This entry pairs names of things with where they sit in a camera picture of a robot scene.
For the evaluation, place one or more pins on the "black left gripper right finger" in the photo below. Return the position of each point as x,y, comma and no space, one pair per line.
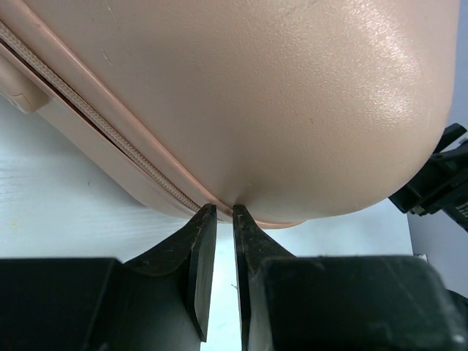
339,303

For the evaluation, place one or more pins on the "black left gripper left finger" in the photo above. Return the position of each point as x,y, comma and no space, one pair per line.
158,300

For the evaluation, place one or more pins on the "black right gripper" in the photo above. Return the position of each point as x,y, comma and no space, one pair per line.
441,184

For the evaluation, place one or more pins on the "pink hard-shell suitcase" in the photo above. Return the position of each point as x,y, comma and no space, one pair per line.
296,109

